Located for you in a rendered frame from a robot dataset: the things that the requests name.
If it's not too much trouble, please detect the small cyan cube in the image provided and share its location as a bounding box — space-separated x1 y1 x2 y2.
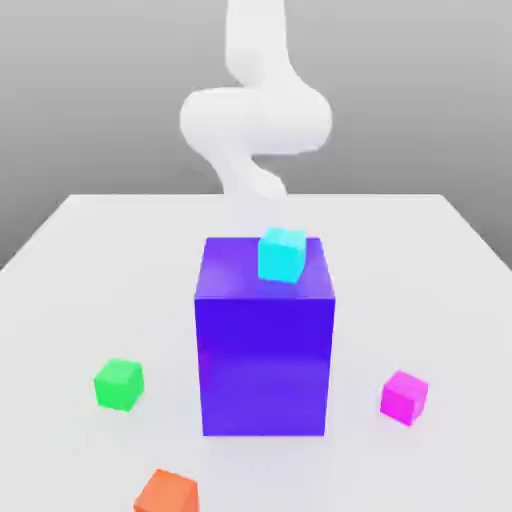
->
257 226 308 285

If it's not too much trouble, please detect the small green cube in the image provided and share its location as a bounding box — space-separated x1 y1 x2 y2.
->
93 358 146 413

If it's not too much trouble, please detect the small magenta cube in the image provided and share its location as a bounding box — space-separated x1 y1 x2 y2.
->
379 369 430 428

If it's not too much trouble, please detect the small orange cube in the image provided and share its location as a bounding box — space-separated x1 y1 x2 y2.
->
132 468 200 512

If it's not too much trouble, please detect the large purple box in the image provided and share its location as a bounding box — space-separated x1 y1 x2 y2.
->
193 236 336 438

